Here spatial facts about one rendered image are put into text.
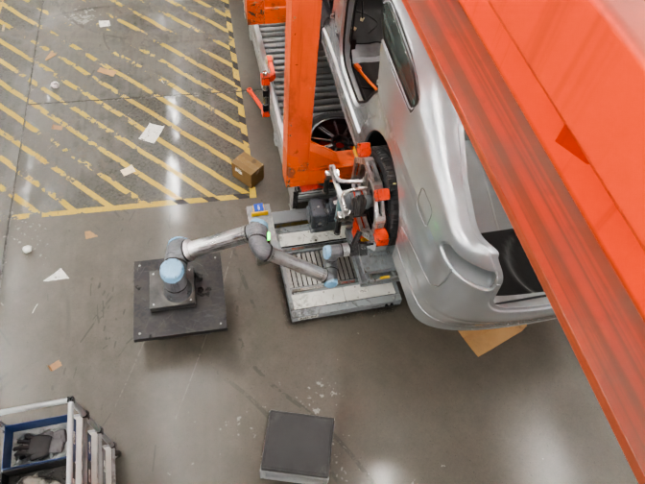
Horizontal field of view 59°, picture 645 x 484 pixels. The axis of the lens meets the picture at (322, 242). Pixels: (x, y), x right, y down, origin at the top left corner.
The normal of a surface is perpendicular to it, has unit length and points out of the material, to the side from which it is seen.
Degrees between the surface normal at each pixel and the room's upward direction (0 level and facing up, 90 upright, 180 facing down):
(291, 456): 0
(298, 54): 90
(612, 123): 90
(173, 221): 0
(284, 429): 0
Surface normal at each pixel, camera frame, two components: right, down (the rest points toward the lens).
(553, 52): -0.97, 0.14
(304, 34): 0.22, 0.82
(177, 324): 0.07, -0.55
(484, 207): 0.15, -0.22
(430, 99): -0.50, -0.26
